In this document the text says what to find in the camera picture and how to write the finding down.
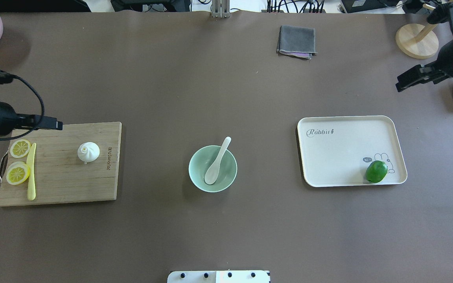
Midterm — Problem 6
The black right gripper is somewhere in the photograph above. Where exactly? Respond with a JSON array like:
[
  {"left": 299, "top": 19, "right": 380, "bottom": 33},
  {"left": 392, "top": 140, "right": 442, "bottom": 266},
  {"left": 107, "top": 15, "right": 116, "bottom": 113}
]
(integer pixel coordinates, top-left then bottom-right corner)
[{"left": 396, "top": 40, "right": 453, "bottom": 93}]

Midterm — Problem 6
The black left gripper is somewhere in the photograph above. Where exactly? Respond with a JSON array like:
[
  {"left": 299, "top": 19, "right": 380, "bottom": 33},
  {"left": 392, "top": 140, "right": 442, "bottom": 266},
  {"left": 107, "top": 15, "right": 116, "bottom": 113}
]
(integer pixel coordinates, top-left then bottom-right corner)
[{"left": 0, "top": 102, "right": 63, "bottom": 136}]

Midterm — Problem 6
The white steamed bun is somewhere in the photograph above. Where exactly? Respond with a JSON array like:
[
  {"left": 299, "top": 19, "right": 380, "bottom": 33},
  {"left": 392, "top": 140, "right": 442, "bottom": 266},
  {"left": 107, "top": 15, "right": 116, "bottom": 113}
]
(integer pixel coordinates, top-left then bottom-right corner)
[{"left": 77, "top": 142, "right": 100, "bottom": 164}]

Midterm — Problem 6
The white ceramic spoon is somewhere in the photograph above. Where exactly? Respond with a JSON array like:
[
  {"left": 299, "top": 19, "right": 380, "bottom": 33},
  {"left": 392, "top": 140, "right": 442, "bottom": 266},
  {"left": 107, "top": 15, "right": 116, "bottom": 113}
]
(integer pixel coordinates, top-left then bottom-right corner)
[{"left": 204, "top": 136, "right": 232, "bottom": 185}]

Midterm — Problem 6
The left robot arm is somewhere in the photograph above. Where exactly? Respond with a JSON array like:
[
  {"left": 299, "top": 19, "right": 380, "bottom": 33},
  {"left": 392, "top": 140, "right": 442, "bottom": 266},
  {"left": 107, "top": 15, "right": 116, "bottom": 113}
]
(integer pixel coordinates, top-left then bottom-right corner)
[{"left": 0, "top": 102, "right": 63, "bottom": 136}]

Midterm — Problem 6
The mint green bowl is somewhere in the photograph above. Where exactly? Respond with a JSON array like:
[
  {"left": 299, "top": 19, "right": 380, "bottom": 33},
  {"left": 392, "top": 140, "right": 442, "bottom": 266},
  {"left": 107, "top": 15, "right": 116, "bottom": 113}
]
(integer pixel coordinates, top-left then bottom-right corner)
[{"left": 188, "top": 145, "right": 238, "bottom": 193}]

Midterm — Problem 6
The upper lemon slice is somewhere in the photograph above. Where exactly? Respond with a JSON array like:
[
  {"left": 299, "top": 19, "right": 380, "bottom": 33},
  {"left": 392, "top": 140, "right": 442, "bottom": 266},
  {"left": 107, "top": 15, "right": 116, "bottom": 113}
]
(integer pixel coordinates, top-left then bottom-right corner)
[{"left": 9, "top": 139, "right": 32, "bottom": 159}]

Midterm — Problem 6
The lemon slice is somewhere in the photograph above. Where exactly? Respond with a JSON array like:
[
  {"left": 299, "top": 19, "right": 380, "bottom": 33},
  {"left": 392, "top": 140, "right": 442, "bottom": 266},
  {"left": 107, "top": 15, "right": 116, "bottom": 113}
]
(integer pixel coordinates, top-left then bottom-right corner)
[
  {"left": 6, "top": 162, "right": 31, "bottom": 185},
  {"left": 9, "top": 139, "right": 32, "bottom": 159}
]

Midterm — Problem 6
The wooden mug tree stand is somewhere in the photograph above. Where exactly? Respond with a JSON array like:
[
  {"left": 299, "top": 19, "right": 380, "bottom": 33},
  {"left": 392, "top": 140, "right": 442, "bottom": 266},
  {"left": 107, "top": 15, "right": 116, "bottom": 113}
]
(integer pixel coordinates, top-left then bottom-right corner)
[{"left": 395, "top": 24, "right": 439, "bottom": 59}]

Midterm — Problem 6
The lower lemon slice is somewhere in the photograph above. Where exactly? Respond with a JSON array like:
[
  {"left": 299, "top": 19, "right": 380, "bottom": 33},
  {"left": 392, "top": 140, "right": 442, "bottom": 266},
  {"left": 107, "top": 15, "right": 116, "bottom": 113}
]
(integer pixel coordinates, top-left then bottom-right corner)
[{"left": 6, "top": 162, "right": 31, "bottom": 185}]

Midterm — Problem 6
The wooden cutting board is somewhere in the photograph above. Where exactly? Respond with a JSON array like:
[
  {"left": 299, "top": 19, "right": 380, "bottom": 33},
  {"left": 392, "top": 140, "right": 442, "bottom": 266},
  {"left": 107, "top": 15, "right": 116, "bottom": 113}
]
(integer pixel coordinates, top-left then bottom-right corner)
[{"left": 0, "top": 122, "right": 122, "bottom": 207}]

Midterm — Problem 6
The yellow plastic knife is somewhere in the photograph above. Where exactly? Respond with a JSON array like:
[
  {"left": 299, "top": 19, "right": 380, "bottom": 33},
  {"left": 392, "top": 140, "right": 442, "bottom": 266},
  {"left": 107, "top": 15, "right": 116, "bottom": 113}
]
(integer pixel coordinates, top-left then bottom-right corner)
[{"left": 26, "top": 143, "right": 37, "bottom": 201}]

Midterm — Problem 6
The green lime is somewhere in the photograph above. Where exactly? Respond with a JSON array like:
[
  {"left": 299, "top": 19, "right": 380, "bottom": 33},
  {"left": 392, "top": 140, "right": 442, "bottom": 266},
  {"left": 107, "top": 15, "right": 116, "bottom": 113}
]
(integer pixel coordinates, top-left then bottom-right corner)
[{"left": 365, "top": 160, "right": 389, "bottom": 184}]

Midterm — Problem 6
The cream rabbit tray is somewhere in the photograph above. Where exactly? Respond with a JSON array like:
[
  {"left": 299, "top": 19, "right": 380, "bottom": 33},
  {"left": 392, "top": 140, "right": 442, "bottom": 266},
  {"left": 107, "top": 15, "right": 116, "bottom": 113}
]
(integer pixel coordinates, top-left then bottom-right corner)
[{"left": 297, "top": 115, "right": 407, "bottom": 187}]

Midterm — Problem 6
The grey folded cloth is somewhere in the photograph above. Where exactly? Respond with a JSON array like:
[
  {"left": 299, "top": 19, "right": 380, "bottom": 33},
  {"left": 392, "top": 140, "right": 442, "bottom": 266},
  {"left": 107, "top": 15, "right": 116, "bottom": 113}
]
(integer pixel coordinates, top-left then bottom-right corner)
[{"left": 276, "top": 25, "right": 317, "bottom": 60}]

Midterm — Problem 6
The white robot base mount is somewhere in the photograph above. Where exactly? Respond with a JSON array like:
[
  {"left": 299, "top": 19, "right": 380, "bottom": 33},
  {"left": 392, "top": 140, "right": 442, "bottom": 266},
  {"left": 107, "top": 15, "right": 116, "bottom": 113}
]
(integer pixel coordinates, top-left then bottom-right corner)
[{"left": 167, "top": 269, "right": 271, "bottom": 283}]

